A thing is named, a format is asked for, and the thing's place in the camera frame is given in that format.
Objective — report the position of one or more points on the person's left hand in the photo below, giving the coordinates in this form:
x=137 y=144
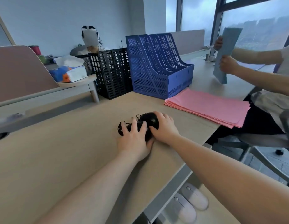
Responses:
x=132 y=144

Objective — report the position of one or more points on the person's right hand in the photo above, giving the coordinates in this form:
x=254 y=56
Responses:
x=166 y=131

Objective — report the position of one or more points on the person's right little finger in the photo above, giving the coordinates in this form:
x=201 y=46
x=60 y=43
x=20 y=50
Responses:
x=173 y=123

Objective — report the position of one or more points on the person's left thumb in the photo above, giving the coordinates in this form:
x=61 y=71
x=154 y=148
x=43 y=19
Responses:
x=150 y=143

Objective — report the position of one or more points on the person's right middle finger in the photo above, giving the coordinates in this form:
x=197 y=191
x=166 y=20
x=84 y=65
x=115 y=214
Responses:
x=164 y=117

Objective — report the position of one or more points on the person's left middle finger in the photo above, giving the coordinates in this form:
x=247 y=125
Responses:
x=134 y=125

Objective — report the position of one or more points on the person's right thumb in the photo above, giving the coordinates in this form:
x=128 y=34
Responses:
x=154 y=129

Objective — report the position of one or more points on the person's left forearm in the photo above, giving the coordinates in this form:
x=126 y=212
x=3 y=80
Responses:
x=100 y=188

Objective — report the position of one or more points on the person's right forearm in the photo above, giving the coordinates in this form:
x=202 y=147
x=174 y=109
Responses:
x=228 y=179

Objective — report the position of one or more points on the stack of pink paper sheets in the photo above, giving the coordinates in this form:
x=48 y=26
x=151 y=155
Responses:
x=209 y=107

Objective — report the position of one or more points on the blue plastic file organizer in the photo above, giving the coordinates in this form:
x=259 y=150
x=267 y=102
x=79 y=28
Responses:
x=156 y=76

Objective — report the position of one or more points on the black plastic file organizer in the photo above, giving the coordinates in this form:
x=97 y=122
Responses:
x=111 y=72

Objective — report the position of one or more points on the round wooden side shelf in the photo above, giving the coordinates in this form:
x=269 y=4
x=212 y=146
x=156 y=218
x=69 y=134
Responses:
x=88 y=80

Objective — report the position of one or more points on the white slipper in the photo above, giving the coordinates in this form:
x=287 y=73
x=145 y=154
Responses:
x=195 y=195
x=184 y=207

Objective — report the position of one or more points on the white computer mouse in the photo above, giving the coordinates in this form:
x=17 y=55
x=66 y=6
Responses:
x=212 y=59

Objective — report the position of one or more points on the black mesh basket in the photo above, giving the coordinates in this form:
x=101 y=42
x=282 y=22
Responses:
x=86 y=64

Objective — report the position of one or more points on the grey desk partition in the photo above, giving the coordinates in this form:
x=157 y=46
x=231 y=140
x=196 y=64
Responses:
x=188 y=41

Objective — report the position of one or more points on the tissue packet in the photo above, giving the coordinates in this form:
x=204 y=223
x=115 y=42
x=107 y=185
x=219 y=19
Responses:
x=70 y=72

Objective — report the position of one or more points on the grey office chair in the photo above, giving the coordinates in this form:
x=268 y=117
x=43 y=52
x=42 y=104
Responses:
x=263 y=139

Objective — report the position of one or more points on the stack of blue paper sheets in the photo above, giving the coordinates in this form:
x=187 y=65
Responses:
x=228 y=41

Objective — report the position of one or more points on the red cup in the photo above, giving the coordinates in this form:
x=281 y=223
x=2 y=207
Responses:
x=36 y=50

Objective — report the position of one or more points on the brown desk divider panel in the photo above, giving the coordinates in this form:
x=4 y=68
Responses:
x=21 y=69

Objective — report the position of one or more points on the grey desk frame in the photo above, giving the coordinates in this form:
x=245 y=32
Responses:
x=167 y=191

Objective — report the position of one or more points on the dark window frame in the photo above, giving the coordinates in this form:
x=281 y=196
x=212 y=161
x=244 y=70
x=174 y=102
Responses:
x=216 y=18

